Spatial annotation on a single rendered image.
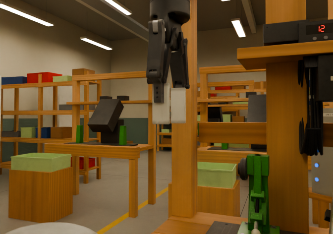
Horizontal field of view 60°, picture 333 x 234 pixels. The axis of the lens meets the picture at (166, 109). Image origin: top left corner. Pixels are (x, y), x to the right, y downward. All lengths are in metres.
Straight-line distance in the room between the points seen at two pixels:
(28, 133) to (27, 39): 3.53
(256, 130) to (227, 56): 9.95
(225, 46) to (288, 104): 10.14
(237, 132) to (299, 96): 0.29
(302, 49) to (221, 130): 0.46
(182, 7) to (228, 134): 0.81
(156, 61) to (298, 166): 0.81
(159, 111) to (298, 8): 0.84
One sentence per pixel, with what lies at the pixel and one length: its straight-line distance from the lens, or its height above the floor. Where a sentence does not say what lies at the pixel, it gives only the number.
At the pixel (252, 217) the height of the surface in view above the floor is 0.99.
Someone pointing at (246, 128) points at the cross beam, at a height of 1.25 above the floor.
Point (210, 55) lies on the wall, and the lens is 11.28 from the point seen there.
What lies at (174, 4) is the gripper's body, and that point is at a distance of 0.53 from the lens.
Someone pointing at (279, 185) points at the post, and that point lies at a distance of 1.18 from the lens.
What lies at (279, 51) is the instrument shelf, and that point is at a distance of 1.05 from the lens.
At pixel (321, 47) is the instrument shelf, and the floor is 1.52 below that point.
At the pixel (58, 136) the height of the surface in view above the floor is 0.90.
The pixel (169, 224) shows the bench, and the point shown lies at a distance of 1.21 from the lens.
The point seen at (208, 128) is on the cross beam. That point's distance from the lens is 1.28.
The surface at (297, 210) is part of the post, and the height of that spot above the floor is 0.96.
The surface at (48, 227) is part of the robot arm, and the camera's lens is 0.29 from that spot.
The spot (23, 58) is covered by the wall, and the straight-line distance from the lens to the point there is 9.32.
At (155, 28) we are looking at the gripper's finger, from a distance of 0.49.
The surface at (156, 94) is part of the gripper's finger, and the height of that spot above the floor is 1.33.
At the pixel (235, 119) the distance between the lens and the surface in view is 7.83.
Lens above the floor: 1.30
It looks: 2 degrees up
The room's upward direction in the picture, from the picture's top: straight up
